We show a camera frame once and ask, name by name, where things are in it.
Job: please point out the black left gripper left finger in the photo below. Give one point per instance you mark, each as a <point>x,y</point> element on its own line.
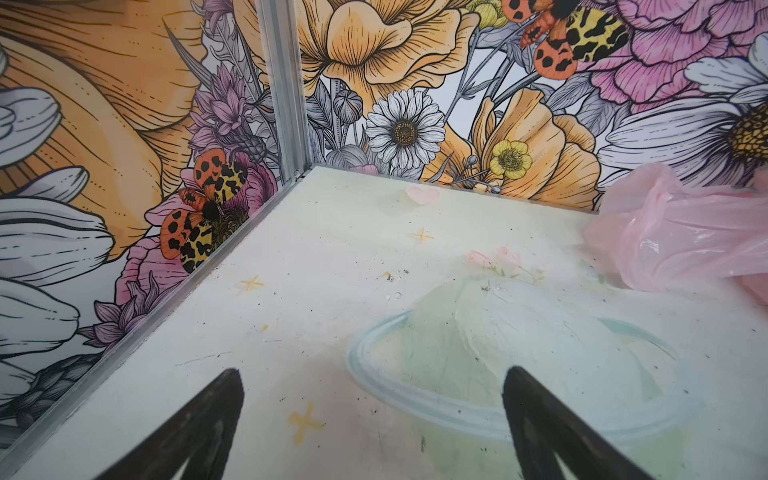
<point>195,442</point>

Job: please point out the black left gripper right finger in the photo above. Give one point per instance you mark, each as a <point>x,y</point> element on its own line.
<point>546,433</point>

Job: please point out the pink plastic bag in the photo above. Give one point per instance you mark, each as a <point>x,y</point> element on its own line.
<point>652,231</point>

